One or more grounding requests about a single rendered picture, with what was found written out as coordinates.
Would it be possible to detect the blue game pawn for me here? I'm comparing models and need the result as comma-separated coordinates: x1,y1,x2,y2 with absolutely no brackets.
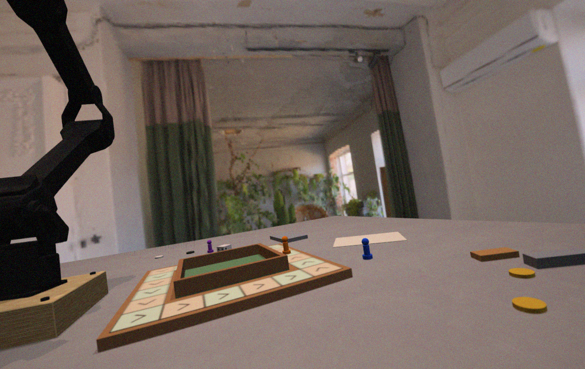
361,238,372,260

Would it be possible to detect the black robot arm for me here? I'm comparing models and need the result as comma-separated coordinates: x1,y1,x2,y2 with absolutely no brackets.
0,0,115,301

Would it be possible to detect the orange game pawn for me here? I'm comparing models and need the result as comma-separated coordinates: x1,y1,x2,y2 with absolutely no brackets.
282,236,291,254

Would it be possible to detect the white die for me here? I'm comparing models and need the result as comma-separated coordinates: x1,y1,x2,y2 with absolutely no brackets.
216,244,232,252

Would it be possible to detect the yellow flat disc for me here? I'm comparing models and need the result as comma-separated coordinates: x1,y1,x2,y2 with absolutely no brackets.
512,297,547,314
509,268,535,279

